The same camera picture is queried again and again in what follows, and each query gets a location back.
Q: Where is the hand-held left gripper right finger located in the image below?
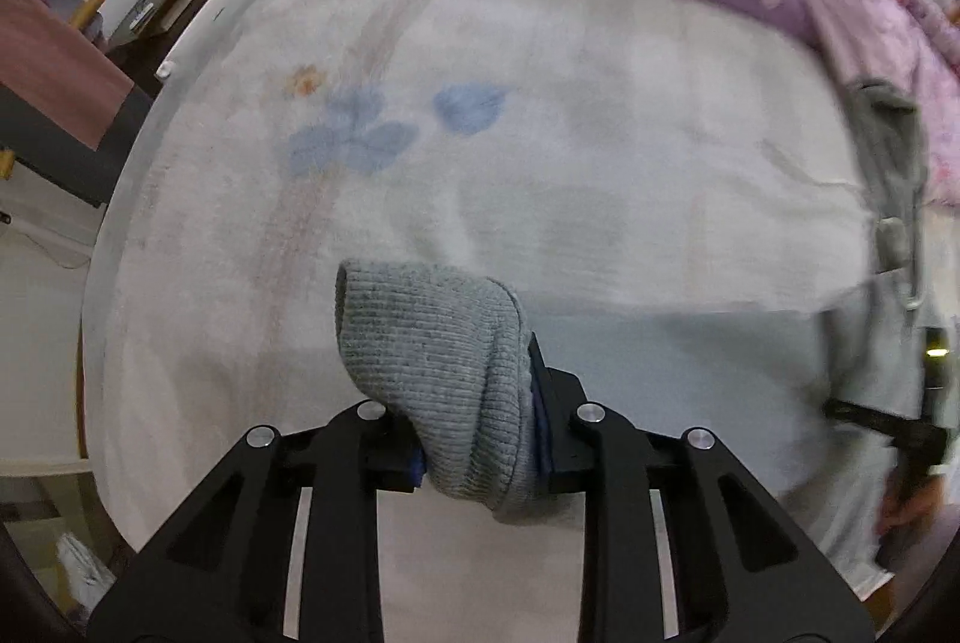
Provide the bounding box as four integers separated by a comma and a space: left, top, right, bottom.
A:
527, 331, 877, 643

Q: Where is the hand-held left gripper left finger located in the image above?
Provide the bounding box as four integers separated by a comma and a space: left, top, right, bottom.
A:
86, 399, 421, 643

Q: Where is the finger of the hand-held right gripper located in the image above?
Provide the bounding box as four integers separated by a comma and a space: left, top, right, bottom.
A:
823, 398, 948, 457

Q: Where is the grey hooded sweatshirt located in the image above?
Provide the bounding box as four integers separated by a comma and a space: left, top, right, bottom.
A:
334, 79, 960, 606

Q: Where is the person's right hand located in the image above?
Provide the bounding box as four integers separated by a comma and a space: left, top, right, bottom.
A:
876, 472, 948, 538

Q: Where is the wooden bed with headboard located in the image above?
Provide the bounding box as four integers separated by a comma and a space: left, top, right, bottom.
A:
79, 0, 901, 643

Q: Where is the white plastic bag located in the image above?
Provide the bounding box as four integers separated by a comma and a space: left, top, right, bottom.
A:
54, 533, 115, 615

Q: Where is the white power strip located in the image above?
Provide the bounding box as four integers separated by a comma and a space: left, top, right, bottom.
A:
124, 0, 170, 40

